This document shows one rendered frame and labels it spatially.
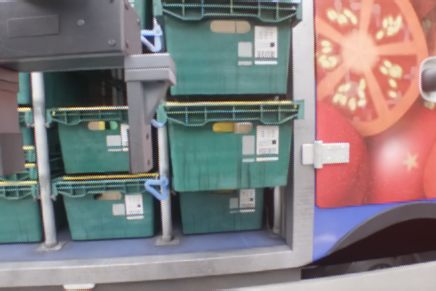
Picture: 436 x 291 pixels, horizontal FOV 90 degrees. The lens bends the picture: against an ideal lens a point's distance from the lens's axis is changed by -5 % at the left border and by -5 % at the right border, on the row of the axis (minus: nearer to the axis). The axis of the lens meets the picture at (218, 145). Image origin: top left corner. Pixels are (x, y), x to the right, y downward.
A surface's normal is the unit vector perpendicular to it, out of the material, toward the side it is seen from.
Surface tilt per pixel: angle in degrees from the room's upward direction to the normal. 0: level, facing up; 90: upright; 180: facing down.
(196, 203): 94
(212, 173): 99
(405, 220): 90
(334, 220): 90
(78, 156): 91
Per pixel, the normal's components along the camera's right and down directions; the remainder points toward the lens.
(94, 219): 0.11, 0.20
